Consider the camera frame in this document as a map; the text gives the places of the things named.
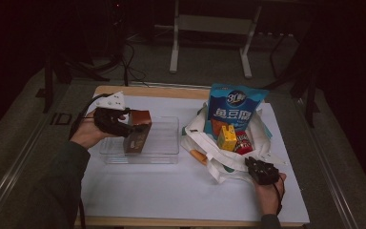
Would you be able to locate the clear plastic container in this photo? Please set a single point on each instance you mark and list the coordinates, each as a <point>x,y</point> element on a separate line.
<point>162,140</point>

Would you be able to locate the red snack packet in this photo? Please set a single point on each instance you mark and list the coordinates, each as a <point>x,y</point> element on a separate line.
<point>244,143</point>

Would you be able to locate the white metal stand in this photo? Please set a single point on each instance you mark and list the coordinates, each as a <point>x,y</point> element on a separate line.
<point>213,25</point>

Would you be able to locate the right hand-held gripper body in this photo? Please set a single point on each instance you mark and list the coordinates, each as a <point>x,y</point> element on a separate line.
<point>265,174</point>

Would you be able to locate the metal floor rail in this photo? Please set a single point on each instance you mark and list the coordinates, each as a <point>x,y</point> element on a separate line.
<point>9,178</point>
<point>333,178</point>

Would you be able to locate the black stand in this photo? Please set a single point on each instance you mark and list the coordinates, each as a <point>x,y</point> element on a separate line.
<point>301,79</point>
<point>63,66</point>

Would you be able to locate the brown cookie box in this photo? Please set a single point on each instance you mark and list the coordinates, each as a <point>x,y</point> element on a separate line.
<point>138,143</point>

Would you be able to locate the person's left hand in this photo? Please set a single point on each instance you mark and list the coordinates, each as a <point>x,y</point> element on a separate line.
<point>87,132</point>

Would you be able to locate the white printed tote bag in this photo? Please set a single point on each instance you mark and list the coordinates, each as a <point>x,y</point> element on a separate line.
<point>228,160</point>

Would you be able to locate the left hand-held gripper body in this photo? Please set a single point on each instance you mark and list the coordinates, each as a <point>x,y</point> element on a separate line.
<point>108,120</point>

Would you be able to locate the black rectangular floor bracket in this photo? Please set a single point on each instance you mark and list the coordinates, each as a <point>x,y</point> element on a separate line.
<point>61,118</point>

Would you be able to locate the blue snack bag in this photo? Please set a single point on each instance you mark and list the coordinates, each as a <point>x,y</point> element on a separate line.
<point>232,108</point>

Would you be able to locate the yellow drink carton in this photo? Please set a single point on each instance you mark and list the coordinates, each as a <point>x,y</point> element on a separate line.
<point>226,138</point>

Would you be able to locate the white table cover sheet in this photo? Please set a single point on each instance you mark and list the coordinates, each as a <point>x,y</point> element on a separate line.
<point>171,191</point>

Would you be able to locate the person's right hand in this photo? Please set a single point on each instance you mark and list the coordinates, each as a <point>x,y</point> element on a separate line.
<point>268,197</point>

